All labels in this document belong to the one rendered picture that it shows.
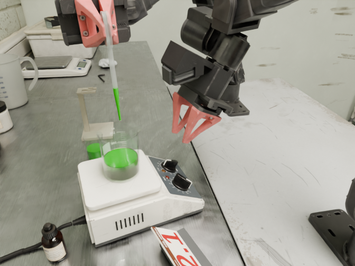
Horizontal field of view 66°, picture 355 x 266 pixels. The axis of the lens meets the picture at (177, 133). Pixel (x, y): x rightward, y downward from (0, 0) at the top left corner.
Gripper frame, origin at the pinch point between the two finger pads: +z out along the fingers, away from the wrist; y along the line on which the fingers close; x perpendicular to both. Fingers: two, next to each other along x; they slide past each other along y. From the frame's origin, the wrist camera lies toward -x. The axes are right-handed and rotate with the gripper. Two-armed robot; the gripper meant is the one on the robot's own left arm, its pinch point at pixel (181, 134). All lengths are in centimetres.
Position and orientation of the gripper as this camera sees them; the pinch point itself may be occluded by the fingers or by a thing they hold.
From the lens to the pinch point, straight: 51.8
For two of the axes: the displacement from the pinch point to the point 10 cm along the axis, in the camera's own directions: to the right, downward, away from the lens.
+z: -4.7, 8.4, 2.9
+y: 5.6, 5.3, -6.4
